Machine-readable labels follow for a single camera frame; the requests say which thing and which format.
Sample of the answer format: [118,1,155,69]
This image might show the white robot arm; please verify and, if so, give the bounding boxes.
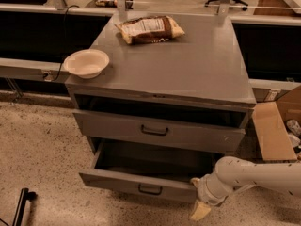
[190,156,301,221]

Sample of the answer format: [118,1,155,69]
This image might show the grey top drawer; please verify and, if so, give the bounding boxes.
[73,109,245,153]

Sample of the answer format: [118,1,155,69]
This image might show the white bowl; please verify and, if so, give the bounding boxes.
[63,49,110,79]

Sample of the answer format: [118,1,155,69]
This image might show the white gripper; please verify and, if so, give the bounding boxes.
[190,173,233,221]

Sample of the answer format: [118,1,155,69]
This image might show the black cable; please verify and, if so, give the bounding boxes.
[51,5,81,83]

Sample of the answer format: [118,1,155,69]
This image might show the wooden cabinet background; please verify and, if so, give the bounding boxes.
[254,0,300,17]

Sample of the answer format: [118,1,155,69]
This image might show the grey drawer cabinet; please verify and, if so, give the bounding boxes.
[64,10,258,162]

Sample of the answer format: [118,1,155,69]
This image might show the black bar on floor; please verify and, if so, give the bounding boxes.
[12,187,37,226]

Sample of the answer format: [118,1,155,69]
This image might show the grey drawer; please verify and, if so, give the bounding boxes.
[73,109,245,153]
[80,140,222,202]

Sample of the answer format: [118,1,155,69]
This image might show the brown chip bag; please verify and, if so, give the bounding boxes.
[116,16,185,45]

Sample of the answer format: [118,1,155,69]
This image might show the office chair base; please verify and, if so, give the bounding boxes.
[204,0,248,11]

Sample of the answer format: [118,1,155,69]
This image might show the cardboard box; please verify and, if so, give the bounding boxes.
[252,86,301,161]

